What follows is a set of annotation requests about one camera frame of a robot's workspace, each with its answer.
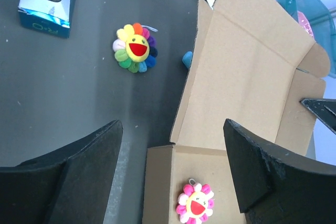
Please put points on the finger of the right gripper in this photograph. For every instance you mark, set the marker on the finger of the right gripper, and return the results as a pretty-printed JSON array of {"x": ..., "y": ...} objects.
[{"x": 323, "y": 109}]

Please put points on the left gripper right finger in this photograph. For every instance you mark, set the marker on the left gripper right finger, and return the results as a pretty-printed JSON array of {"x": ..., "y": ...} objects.
[{"x": 275, "y": 185}]

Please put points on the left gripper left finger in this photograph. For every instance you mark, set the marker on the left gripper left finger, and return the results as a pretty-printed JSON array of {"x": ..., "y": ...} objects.
[{"x": 69, "y": 185}]

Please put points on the brown cardboard box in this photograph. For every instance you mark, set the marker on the brown cardboard box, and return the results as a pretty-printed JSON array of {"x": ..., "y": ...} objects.
[{"x": 252, "y": 63}]

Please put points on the blue toothpaste box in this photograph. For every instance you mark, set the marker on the blue toothpaste box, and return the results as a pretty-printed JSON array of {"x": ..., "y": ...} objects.
[{"x": 47, "y": 16}]

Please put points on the pink polka dot plate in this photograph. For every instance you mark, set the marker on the pink polka dot plate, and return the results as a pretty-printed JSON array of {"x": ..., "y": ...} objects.
[{"x": 304, "y": 23}]

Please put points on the teal plastic bin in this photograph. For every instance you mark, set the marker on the teal plastic bin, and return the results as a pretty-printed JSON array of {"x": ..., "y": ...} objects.
[{"x": 321, "y": 21}]

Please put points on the blue marker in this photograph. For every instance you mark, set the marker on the blue marker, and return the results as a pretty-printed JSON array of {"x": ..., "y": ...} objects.
[{"x": 187, "y": 59}]

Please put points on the rainbow flower plush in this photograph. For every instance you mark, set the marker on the rainbow flower plush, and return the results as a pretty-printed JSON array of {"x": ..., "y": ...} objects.
[{"x": 135, "y": 48}]

